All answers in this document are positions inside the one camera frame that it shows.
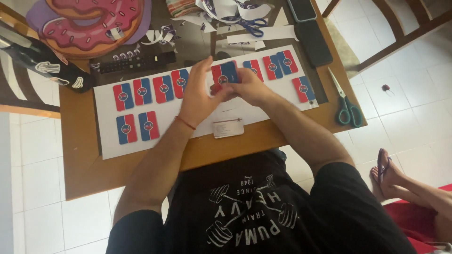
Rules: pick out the person's right hand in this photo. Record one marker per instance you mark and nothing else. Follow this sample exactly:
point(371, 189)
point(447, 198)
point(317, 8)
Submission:
point(252, 90)

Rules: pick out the person's left hand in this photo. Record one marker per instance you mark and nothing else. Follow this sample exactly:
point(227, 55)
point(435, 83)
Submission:
point(196, 95)

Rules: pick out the person's right fingers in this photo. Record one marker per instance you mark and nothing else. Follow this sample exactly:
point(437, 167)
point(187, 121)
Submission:
point(226, 90)

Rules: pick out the person's left fingers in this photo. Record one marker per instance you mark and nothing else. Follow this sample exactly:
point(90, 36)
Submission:
point(203, 72)

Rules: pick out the single red blue sticker card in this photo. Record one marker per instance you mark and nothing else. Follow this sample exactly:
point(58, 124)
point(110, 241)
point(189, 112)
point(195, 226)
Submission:
point(226, 72)

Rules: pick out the small white label card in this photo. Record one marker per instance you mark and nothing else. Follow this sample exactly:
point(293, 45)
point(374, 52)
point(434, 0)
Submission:
point(228, 127)

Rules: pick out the red thread wristband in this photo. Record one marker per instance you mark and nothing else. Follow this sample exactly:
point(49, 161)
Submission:
point(185, 122)

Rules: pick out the large white paper sheet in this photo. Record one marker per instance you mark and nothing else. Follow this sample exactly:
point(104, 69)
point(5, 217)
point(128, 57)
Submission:
point(169, 116)

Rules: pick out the rows of red-blue cards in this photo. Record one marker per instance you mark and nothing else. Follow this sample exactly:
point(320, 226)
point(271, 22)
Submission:
point(142, 91)

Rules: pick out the heap of paper scraps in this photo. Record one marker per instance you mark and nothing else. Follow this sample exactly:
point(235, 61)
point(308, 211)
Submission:
point(219, 10)

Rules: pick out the black remote control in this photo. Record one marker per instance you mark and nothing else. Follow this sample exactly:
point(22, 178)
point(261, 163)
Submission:
point(137, 62)

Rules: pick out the white paper strip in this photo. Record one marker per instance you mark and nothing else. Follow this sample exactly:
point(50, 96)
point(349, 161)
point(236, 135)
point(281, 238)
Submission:
point(265, 34)

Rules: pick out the striped folded cloth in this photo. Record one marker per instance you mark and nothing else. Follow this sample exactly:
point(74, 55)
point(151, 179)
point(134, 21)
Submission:
point(180, 6)

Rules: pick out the black phone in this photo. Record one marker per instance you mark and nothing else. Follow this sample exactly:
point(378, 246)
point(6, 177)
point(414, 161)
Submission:
point(313, 42)

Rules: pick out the phone in teal case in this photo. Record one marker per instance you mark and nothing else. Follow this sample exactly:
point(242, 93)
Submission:
point(302, 9)

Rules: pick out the pink donut shaped board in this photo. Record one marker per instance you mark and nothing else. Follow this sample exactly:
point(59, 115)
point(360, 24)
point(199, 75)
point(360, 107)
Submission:
point(88, 24)

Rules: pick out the black printed t-shirt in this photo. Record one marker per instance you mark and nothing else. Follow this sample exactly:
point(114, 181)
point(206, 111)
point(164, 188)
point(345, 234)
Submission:
point(254, 211)

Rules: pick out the small dark floor object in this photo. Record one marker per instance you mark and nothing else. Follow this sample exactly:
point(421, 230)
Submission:
point(386, 87)

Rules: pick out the black bag with stickers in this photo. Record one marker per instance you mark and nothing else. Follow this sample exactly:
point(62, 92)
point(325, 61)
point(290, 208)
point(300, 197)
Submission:
point(39, 63)

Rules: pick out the purple flip-flop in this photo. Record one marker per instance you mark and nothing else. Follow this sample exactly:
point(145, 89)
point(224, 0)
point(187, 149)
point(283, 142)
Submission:
point(382, 165)

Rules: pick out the red cushion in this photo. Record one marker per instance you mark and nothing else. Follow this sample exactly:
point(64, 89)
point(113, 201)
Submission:
point(406, 220)

